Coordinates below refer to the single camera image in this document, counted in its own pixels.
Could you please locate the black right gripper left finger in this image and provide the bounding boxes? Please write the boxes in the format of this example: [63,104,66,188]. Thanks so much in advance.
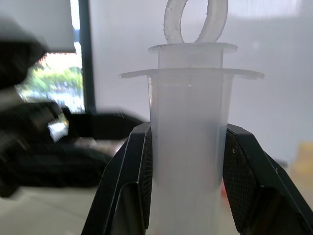
[82,121,153,235]

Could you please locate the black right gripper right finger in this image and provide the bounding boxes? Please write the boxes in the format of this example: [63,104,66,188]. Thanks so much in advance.
[223,123,313,235]

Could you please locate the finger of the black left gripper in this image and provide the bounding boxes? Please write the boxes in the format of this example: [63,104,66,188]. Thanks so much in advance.
[46,143,117,189]
[67,107,150,141]

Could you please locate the translucent white plastic syringe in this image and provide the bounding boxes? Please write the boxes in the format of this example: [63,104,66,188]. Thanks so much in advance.
[118,0,266,235]

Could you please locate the yellow object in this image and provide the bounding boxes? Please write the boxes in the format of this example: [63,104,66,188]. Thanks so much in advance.
[291,141,313,183]

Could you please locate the white roller blind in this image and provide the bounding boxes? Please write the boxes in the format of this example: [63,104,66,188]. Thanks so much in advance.
[0,0,75,53]

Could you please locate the dark window frame post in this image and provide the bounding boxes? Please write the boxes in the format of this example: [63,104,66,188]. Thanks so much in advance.
[78,0,95,115]

